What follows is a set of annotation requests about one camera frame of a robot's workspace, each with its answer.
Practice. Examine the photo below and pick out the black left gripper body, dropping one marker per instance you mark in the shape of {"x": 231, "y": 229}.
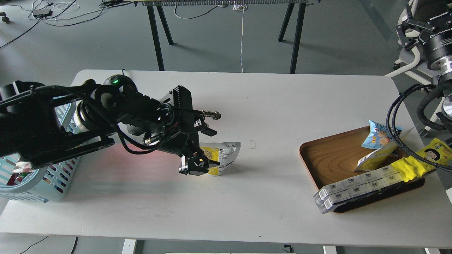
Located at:
{"x": 180, "y": 124}

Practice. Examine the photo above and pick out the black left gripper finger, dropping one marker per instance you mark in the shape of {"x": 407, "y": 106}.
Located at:
{"x": 196, "y": 167}
{"x": 211, "y": 152}

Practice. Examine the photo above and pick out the yellow nut snack pouch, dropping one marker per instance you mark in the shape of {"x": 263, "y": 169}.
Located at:
{"x": 227, "y": 156}

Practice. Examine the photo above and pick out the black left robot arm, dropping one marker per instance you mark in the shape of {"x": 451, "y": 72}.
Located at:
{"x": 51, "y": 124}

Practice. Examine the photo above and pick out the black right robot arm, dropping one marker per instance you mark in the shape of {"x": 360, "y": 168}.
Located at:
{"x": 425, "y": 29}

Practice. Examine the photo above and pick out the light blue plastic basket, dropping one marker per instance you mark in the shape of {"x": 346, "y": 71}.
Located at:
{"x": 42, "y": 185}

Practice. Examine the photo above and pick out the red white snack pack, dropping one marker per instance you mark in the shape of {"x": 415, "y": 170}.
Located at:
{"x": 21, "y": 172}

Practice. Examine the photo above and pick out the yellow white snack pouch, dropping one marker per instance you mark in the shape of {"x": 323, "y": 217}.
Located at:
{"x": 372, "y": 160}

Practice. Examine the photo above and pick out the blue snack bag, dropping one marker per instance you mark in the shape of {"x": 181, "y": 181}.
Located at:
{"x": 378, "y": 136}

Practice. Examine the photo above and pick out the yellow cartoon snack pack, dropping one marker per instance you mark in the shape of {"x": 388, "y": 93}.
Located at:
{"x": 411, "y": 168}

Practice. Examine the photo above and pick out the black barcode scanner red window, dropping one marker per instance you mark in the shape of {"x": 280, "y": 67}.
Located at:
{"x": 121, "y": 82}

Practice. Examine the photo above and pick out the brown wooden tray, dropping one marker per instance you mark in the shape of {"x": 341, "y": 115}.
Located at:
{"x": 334, "y": 158}

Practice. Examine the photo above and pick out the clear wrapped box row upper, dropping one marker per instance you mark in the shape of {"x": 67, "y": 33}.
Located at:
{"x": 358, "y": 186}

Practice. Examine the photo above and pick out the black power adapter floor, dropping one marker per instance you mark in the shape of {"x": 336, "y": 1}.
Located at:
{"x": 42, "y": 13}

